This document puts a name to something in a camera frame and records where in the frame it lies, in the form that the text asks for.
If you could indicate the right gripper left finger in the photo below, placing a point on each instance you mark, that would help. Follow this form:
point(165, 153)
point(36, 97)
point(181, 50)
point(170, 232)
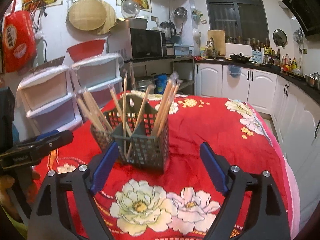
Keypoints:
point(51, 217)

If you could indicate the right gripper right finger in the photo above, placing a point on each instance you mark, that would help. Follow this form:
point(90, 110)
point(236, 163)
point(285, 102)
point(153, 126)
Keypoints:
point(266, 217)

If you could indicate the white lower kitchen cabinets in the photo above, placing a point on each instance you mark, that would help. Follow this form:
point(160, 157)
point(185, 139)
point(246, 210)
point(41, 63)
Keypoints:
point(279, 112)

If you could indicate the dark kitchen window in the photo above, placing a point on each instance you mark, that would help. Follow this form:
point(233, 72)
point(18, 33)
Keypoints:
point(239, 18)

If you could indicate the white plastic drawer unit left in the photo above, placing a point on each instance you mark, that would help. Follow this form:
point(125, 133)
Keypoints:
point(49, 100)

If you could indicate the red floral tablecloth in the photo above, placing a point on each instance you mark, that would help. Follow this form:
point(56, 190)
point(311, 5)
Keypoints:
point(181, 201)

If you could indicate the wooden chopstick in basket left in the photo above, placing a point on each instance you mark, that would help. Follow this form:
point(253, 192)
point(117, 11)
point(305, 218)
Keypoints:
point(92, 112)

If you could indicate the wooden chopstick in basket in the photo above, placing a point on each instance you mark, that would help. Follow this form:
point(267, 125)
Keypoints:
point(92, 112)
point(120, 111)

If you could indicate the red snack bag hanging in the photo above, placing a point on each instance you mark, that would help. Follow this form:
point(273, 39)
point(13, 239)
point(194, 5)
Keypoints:
point(18, 40)

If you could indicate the wooden chopstick in basket centre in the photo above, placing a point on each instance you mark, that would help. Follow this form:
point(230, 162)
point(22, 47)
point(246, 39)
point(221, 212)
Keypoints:
point(120, 111)

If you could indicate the red plastic basin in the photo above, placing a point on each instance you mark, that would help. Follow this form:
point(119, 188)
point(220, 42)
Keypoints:
point(85, 50)

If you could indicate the grey perforated utensil basket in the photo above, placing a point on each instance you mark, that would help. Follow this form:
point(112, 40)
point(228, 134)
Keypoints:
point(140, 149)

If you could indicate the short wrapped chopstick pair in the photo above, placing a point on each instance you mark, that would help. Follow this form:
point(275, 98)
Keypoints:
point(139, 117)

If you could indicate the round bamboo tray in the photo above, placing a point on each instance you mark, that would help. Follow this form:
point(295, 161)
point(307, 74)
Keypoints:
point(95, 16)

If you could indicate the black microwave oven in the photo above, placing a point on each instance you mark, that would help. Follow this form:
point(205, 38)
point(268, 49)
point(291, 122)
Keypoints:
point(138, 44)

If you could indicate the blue bottle on shelf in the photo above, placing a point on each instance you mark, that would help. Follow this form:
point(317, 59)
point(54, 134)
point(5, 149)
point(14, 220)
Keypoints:
point(160, 81)

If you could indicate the wrapped chopsticks in basket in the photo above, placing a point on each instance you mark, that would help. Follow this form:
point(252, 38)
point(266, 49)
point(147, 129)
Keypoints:
point(166, 94)
point(167, 105)

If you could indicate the wrapped chopsticks in basket far right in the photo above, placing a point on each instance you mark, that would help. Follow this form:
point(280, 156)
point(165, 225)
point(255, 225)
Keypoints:
point(167, 105)

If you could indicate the wooden cutting board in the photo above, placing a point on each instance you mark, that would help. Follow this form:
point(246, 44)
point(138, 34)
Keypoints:
point(219, 40)

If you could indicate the black range hood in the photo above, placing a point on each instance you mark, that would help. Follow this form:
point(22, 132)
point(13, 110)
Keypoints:
point(306, 13)

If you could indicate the glass pot lid on wall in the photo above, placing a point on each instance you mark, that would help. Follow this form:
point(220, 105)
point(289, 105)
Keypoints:
point(130, 9)

